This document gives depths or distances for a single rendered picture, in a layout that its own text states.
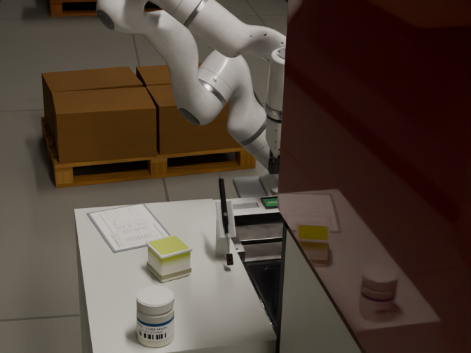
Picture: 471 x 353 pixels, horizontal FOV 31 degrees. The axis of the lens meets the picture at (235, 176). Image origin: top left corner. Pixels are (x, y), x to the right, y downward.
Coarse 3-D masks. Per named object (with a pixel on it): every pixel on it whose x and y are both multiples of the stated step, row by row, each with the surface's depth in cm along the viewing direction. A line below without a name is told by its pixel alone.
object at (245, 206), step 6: (240, 198) 219; (246, 198) 219; (252, 198) 219; (258, 198) 219; (234, 204) 216; (240, 204) 216; (246, 204) 217; (252, 204) 217; (258, 204) 216; (234, 210) 213; (240, 210) 213; (246, 210) 213; (252, 210) 213; (258, 210) 213; (264, 210) 213; (270, 210) 213; (276, 210) 213
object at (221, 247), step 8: (216, 208) 186; (232, 208) 186; (232, 216) 186; (216, 224) 189; (232, 224) 186; (216, 232) 190; (224, 232) 186; (232, 232) 185; (216, 240) 190; (224, 240) 189; (216, 248) 191; (224, 248) 190
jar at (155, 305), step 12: (144, 288) 160; (156, 288) 160; (144, 300) 156; (156, 300) 156; (168, 300) 156; (144, 312) 156; (156, 312) 155; (168, 312) 157; (144, 324) 157; (156, 324) 156; (168, 324) 158; (144, 336) 158; (156, 336) 157; (168, 336) 159
